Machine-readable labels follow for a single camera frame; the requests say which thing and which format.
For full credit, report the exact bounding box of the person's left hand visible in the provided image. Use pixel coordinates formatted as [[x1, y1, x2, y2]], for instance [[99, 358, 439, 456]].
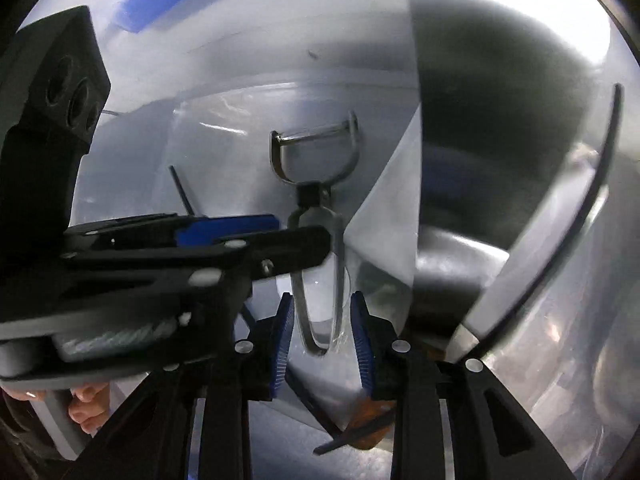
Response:
[[67, 382, 111, 436]]

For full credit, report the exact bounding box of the metal Y peeler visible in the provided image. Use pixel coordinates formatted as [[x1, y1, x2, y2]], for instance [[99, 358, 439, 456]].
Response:
[[269, 110, 361, 356]]

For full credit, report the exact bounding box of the wooden handled metal spatula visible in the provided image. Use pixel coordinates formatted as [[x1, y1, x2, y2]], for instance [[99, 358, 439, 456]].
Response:
[[314, 396, 397, 456]]

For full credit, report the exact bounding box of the clear plastic storage bin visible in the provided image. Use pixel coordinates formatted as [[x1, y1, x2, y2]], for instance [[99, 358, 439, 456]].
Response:
[[19, 0, 640, 480]]

